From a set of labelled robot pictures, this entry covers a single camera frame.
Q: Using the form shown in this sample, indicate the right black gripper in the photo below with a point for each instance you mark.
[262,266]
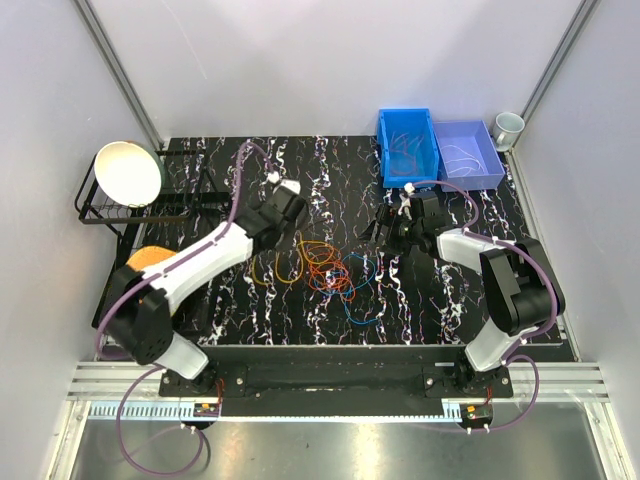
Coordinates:
[389,217]

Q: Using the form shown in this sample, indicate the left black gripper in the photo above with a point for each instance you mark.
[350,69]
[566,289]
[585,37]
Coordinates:
[292,224]

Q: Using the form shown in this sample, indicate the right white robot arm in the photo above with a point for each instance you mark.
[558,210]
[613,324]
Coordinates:
[522,293]

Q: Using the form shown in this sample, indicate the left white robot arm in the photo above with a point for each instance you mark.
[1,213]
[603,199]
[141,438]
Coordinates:
[140,319]

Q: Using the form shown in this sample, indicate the blue plastic bin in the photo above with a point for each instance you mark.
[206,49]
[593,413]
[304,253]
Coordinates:
[407,146]

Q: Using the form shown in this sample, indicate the lavender plastic tray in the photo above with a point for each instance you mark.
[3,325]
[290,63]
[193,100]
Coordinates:
[468,158]

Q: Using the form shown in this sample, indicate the orange woven basket tray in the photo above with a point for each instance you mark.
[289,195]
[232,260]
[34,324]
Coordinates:
[143,258]

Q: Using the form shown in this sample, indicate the white round bowl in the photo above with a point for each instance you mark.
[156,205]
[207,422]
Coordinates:
[129,174]

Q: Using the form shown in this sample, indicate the white ceramic mug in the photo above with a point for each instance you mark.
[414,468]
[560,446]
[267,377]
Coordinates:
[506,130]

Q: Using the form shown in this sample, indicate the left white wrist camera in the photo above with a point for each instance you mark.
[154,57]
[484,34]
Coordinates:
[280,183]

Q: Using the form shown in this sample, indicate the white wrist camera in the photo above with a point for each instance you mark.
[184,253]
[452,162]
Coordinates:
[409,189]
[280,183]

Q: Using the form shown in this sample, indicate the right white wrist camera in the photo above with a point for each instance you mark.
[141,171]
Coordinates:
[409,189]

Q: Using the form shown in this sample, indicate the black wire dish rack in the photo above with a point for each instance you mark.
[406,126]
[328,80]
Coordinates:
[188,195]

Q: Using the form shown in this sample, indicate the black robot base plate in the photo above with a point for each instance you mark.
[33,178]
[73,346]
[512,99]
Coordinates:
[330,382]

